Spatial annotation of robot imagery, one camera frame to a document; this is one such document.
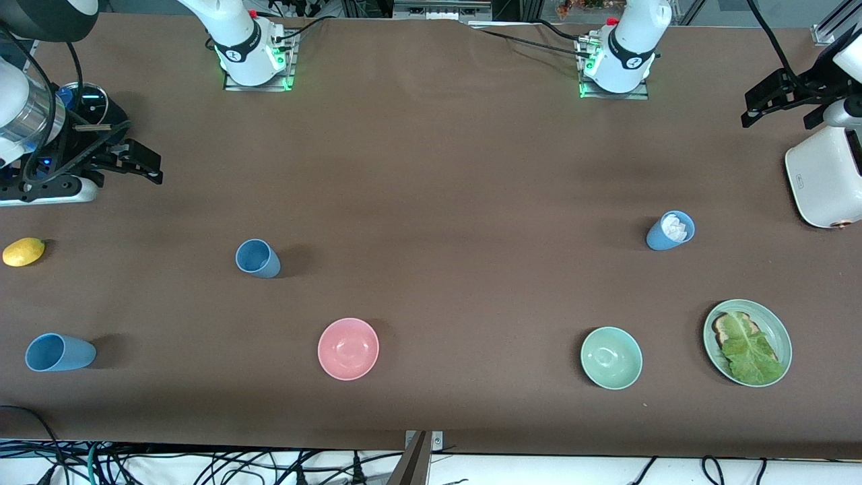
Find white toaster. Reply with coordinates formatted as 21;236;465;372
785;125;862;230

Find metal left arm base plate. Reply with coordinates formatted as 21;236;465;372
576;37;651;100

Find white paper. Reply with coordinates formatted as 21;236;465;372
660;213;691;243

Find mint green bowl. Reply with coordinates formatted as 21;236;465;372
580;326;644;391

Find black right arm base cable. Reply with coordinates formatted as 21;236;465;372
269;15;331;44

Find grey metal frame box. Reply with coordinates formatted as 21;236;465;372
393;0;494;21

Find pink bowl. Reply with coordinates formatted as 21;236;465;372
317;317;380;381

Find yellow lemon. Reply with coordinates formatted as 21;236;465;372
2;237;46;267

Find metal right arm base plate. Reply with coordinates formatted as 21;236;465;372
224;30;297;92

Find silver metal bracket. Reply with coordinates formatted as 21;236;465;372
404;430;444;451

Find green lettuce leaf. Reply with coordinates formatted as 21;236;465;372
721;312;787;386

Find black arm base cable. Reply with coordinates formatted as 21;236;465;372
269;15;331;44
468;20;590;58

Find dark blue saucepan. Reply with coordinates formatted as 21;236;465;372
57;81;130;154

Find black left arm base cable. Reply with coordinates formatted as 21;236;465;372
468;20;590;58

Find blue cup with paper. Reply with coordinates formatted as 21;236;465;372
646;210;696;252

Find dark camera pole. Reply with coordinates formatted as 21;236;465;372
386;431;432;485

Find mint green plate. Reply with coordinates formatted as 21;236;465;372
702;298;793;388

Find aluminium frame rail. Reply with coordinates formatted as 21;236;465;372
811;0;862;46

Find toasted bread slice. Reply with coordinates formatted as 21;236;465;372
712;311;765;351

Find glass lid with blue knob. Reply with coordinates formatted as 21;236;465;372
57;81;109;130

